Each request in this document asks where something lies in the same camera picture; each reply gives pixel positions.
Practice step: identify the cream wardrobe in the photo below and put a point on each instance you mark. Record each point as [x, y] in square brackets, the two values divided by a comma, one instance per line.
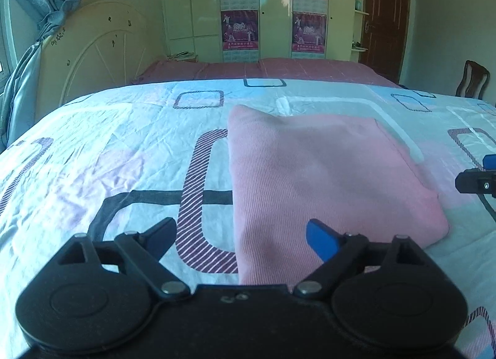
[271, 14]

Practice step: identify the pink ribbed garment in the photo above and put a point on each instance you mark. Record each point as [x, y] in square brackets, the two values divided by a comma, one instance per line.
[325, 180]

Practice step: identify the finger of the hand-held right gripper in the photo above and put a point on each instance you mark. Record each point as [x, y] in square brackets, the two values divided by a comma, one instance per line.
[477, 182]

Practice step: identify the dark wooden chair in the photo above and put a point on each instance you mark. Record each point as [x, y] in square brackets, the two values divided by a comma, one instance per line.
[473, 80]

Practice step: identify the maroon bed sheet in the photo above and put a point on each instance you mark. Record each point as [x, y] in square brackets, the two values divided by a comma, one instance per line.
[279, 69]

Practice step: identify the white printed blanket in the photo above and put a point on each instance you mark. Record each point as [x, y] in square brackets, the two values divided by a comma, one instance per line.
[116, 157]

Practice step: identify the teal bottle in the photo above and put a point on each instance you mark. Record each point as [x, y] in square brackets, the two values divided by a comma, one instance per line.
[358, 3]

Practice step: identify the blue-grey curtain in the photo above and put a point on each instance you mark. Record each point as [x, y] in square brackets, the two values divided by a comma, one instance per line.
[44, 2]

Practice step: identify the purple wall poster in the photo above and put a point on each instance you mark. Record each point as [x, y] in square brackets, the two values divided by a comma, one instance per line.
[309, 33]
[239, 31]

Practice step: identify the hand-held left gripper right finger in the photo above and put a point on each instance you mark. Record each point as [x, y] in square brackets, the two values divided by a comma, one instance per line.
[321, 239]

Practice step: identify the pile of papers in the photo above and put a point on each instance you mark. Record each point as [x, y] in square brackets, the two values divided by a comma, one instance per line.
[182, 56]

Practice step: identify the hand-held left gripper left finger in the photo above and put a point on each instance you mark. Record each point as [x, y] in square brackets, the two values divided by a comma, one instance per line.
[159, 235]

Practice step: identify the cream arched headboard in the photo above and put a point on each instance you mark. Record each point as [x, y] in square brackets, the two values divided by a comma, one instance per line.
[97, 49]

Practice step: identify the brown wooden door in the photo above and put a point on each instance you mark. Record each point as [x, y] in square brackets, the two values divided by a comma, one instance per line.
[385, 18]

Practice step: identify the cream corner shelves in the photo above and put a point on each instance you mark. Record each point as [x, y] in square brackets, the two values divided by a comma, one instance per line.
[360, 12]

